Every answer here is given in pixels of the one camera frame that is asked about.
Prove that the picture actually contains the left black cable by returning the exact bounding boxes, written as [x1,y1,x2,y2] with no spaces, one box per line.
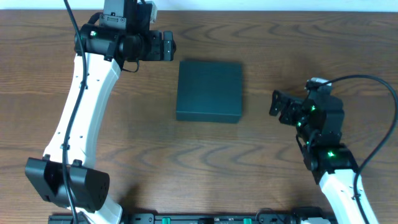
[61,0,141,224]

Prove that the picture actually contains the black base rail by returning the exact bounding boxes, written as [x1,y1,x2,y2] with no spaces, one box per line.
[48,207,338,224]

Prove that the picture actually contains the dark green box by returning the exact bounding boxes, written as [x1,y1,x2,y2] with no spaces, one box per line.
[176,60,243,123]

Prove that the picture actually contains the right black cable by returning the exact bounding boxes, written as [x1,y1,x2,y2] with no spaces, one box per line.
[320,74,398,224]

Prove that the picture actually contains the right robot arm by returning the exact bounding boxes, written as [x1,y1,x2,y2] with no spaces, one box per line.
[269,90,378,223]

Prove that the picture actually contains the black cable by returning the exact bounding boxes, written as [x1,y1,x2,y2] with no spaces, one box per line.
[61,0,141,224]
[320,74,398,224]

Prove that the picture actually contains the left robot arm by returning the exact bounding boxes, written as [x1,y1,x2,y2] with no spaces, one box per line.
[25,24,176,223]

